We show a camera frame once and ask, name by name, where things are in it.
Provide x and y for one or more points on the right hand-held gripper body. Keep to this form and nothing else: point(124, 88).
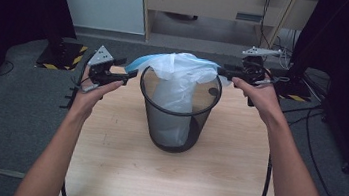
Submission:
point(253, 70)

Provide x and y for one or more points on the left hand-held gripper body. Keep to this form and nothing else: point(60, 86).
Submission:
point(102, 57)

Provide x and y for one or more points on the white trash bag blue edge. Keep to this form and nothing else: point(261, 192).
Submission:
point(178, 75)

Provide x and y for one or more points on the black mesh trash bin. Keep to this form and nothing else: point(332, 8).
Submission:
point(175, 128)

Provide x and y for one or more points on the person's right hand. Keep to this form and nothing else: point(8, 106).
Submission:
point(263, 99)

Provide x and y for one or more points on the person's left hand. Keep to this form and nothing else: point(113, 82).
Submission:
point(86, 100)

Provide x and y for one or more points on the black stand with striped base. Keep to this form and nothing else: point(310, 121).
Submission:
point(297, 93)
point(63, 59)

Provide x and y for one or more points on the beige wooden desk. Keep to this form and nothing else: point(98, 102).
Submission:
point(208, 1)

